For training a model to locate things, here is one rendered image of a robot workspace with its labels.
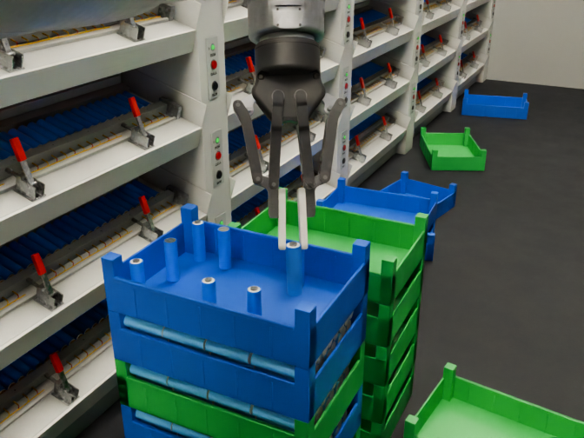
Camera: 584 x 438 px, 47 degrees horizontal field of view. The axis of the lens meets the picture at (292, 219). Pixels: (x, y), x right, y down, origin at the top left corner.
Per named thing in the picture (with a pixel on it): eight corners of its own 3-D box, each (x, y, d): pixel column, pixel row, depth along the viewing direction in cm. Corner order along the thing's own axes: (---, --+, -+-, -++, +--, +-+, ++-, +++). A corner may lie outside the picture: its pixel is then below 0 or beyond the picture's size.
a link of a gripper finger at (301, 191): (296, 189, 78) (302, 189, 78) (299, 248, 78) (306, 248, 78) (298, 188, 75) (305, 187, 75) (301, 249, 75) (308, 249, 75)
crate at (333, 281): (368, 290, 95) (371, 240, 91) (308, 371, 78) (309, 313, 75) (190, 248, 106) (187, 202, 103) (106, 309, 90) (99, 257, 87)
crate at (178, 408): (363, 381, 101) (366, 338, 98) (307, 474, 85) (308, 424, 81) (196, 332, 113) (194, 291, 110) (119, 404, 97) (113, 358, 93)
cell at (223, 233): (225, 232, 96) (227, 272, 99) (232, 228, 97) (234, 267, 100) (215, 229, 97) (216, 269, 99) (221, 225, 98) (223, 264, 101)
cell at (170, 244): (171, 243, 93) (175, 284, 95) (179, 238, 94) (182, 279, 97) (161, 241, 93) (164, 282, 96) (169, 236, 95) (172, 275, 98)
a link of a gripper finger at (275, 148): (286, 90, 75) (273, 89, 75) (279, 189, 75) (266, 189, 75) (284, 96, 79) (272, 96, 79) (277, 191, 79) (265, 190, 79)
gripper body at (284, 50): (249, 33, 73) (252, 118, 73) (327, 32, 73) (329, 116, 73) (249, 51, 80) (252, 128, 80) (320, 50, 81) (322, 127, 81)
